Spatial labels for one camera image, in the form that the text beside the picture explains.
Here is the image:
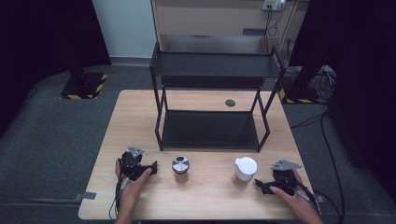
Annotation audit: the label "glass spice jar metal lid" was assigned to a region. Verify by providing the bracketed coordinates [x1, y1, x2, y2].
[171, 155, 191, 175]

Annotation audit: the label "person's right hand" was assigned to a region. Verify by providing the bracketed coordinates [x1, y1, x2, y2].
[268, 169, 313, 214]

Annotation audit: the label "black socket cables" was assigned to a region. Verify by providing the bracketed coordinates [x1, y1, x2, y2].
[262, 8, 283, 52]

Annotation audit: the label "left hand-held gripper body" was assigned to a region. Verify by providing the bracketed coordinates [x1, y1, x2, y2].
[120, 145, 146, 182]

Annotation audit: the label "black metal shelf rack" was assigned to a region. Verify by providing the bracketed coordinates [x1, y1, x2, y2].
[148, 41, 287, 154]

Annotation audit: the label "white plastic cup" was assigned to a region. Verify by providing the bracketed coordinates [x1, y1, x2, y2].
[233, 156, 259, 182]

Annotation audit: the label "right hand-held gripper cable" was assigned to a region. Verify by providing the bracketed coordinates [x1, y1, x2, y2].
[293, 179, 322, 216]

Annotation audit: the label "left hand-held gripper cable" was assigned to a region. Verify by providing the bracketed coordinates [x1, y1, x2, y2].
[108, 175, 131, 221]

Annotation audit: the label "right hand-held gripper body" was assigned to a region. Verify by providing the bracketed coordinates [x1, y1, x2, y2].
[270, 159, 304, 197]

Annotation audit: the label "black curtain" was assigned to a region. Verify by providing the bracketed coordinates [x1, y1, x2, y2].
[288, 0, 396, 195]
[0, 0, 112, 139]

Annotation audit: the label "person's left hand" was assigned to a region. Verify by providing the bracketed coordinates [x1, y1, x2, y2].
[114, 158, 153, 203]

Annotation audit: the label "white wall socket box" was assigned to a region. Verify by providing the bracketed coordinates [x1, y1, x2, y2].
[262, 0, 287, 12]

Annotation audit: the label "tangled black cable bundle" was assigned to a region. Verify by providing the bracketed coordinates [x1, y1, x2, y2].
[312, 65, 338, 105]

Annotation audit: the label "hand-held gripper cable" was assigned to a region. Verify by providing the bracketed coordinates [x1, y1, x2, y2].
[108, 175, 131, 221]
[293, 179, 322, 216]

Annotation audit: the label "grey tape strip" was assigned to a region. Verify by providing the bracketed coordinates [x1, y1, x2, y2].
[313, 191, 327, 204]
[74, 191, 98, 202]

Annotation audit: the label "long black floor cable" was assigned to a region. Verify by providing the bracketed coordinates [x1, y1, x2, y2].
[290, 109, 347, 224]

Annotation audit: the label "black stand base hazard stripes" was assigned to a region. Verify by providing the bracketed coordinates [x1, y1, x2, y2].
[277, 46, 322, 105]
[59, 46, 109, 101]

